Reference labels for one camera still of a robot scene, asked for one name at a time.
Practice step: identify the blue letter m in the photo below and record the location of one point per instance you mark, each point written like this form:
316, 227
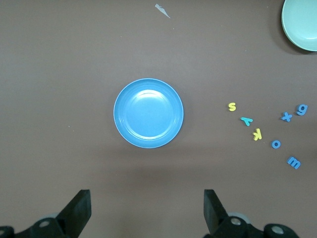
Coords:
294, 162

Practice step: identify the teal letter y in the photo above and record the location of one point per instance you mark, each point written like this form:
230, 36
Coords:
246, 120

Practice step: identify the yellow letter s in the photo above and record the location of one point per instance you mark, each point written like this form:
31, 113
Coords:
232, 106

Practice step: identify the yellow letter k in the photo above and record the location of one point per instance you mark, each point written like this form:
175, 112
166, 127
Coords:
257, 134

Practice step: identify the blue letter g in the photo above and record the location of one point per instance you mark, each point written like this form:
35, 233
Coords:
301, 112

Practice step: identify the white paper scrap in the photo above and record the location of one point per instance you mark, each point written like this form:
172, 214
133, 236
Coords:
162, 10

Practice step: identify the blue letter x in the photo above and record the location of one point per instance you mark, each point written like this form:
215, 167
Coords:
286, 116

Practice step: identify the blue plate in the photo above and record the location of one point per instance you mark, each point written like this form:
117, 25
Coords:
148, 114

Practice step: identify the blue letter o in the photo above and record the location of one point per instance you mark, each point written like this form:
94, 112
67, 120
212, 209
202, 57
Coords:
273, 144

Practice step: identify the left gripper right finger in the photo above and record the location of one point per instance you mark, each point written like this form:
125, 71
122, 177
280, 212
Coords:
223, 225

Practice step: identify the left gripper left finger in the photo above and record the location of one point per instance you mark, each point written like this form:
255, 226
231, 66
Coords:
62, 223

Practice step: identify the pale green plate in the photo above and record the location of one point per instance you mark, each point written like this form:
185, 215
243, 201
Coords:
302, 24

